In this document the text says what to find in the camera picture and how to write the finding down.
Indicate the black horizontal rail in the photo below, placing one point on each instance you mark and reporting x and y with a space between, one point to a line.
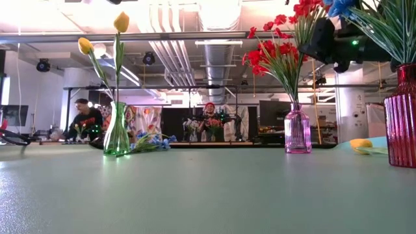
162 87

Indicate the yellow tulip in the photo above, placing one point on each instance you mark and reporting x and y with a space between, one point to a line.
360 143
85 45
121 21

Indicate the black ceiling lamp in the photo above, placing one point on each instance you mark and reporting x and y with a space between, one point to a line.
149 58
43 65

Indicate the long ceiling light fixture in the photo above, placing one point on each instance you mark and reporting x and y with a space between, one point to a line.
217 42

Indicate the black monitor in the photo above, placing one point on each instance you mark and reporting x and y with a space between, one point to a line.
273 113

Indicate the dark wall screen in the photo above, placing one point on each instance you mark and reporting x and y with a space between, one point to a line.
14 115

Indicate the pink ribbed glass vase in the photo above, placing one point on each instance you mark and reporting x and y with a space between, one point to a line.
297 130

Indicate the red ribbed glass vase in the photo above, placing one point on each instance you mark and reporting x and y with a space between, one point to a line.
401 123

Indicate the person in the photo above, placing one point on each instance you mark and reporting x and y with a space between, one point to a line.
211 123
85 118

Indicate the floral patterned curtain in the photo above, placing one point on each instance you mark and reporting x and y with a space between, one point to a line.
148 117

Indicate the white pillar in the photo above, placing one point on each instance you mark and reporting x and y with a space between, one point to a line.
352 107

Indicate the small blue flower bunch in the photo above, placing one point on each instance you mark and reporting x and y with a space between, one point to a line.
152 141

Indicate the grey overhead beam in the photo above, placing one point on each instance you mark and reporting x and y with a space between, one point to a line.
162 36

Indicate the white flower bouquet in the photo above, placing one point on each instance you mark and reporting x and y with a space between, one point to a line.
191 125

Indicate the white ceiling unit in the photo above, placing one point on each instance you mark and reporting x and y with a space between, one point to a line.
109 52

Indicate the pink cloth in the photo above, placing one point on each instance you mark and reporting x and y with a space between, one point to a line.
375 120

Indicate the green table mat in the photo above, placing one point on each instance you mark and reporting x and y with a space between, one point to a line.
208 195

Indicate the large blue flower bunch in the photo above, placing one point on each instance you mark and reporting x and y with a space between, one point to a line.
390 32

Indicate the green glass vase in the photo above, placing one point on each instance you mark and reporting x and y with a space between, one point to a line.
116 130

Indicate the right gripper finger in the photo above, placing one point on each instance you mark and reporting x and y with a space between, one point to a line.
320 42

